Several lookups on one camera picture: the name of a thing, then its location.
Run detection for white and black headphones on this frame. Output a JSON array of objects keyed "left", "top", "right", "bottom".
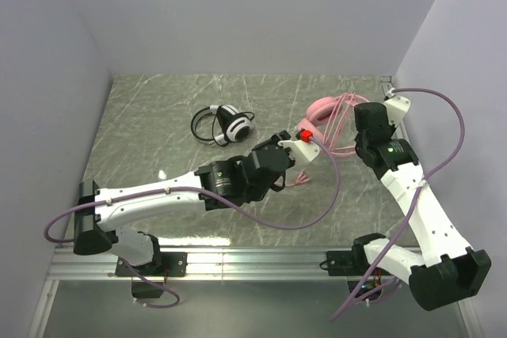
[{"left": 190, "top": 104, "right": 255, "bottom": 146}]

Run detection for black headphone cable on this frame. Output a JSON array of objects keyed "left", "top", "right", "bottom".
[{"left": 209, "top": 110, "right": 255, "bottom": 147}]

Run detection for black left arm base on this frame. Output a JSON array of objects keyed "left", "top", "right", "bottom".
[{"left": 114, "top": 252, "right": 188, "bottom": 309}]

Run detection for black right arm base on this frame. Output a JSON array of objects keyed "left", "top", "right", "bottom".
[{"left": 319, "top": 250, "right": 390, "bottom": 298}]

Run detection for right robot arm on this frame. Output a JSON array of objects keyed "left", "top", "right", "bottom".
[{"left": 353, "top": 98, "right": 491, "bottom": 311}]

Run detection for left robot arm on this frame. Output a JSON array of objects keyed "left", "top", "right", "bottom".
[{"left": 74, "top": 131, "right": 295, "bottom": 267}]

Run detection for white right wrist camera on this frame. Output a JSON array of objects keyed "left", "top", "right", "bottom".
[{"left": 383, "top": 89, "right": 411, "bottom": 127}]

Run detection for aluminium right side rail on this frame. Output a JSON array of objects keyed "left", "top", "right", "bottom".
[{"left": 379, "top": 75, "right": 431, "bottom": 204}]

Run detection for aluminium rail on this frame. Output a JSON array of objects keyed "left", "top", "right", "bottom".
[
  {"left": 379, "top": 75, "right": 431, "bottom": 204},
  {"left": 47, "top": 245, "right": 464, "bottom": 282}
]

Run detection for aluminium front rail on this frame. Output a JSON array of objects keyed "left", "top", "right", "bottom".
[{"left": 47, "top": 245, "right": 464, "bottom": 282}]

